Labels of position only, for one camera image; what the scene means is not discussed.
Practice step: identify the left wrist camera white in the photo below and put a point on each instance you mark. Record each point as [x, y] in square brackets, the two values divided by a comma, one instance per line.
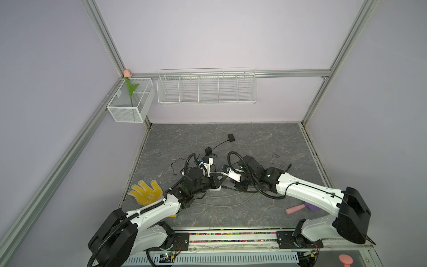
[205, 164]

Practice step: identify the white mesh basket small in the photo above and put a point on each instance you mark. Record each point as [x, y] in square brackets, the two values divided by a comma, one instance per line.
[120, 106]

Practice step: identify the pink purple toy shovel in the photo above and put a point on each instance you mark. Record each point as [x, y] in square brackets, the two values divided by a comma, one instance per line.
[300, 207]

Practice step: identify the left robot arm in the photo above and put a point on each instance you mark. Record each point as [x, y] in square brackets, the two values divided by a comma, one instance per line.
[123, 234]

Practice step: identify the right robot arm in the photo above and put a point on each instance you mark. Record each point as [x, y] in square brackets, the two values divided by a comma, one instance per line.
[348, 215]

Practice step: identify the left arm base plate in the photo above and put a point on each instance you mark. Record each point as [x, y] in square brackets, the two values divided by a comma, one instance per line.
[177, 241]

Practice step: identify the black power adapter plug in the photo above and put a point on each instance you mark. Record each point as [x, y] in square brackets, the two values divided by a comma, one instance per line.
[208, 151]

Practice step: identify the yellow work glove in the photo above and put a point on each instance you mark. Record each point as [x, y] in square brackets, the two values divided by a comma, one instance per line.
[146, 194]

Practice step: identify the black power brick far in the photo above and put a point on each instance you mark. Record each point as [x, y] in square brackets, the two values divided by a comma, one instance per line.
[231, 137]

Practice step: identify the artificial tulip flower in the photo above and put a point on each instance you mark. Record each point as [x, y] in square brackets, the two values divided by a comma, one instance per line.
[131, 87]

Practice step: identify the white wire basket long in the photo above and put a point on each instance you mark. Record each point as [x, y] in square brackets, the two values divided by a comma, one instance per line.
[207, 86]

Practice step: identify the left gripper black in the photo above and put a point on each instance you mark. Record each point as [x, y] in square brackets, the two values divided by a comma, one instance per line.
[213, 177]

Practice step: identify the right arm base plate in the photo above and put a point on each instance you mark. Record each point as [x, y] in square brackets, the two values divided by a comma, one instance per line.
[287, 240]

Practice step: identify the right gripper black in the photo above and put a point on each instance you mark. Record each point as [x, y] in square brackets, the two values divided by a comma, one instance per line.
[239, 187]

